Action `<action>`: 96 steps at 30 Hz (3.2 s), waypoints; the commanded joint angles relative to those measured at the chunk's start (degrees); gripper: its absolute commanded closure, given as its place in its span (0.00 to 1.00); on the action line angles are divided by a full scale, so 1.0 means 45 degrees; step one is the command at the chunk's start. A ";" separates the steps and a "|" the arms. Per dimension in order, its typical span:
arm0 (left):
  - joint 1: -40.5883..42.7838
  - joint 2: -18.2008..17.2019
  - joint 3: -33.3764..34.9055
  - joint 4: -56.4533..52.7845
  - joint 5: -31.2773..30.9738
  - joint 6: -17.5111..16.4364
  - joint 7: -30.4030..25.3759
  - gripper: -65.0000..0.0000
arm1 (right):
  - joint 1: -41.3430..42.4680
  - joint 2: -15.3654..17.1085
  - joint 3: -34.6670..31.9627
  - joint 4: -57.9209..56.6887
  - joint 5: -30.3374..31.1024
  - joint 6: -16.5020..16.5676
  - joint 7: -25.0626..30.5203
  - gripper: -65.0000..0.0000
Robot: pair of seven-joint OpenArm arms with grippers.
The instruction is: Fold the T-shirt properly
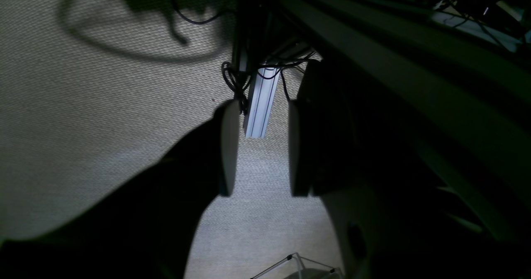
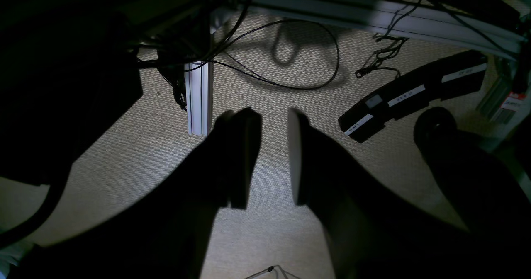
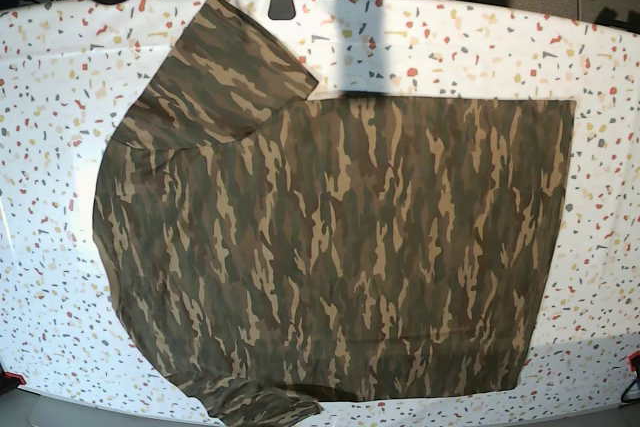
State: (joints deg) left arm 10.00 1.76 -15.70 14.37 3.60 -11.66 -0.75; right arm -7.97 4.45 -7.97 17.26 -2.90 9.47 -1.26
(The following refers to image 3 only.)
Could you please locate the red table clamp right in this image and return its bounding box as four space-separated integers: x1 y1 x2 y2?
628 351 640 377

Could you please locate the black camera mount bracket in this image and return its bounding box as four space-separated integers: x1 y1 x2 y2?
268 0 296 21

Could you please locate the red table clamp left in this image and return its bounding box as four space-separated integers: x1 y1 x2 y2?
0 370 25 391

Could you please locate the terrazzo patterned tablecloth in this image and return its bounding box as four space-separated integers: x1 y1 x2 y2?
1 0 639 426

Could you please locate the camouflage T-shirt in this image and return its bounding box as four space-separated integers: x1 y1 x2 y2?
93 0 575 426

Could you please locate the red table clamp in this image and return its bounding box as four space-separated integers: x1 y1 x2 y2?
0 370 25 391
628 351 640 377

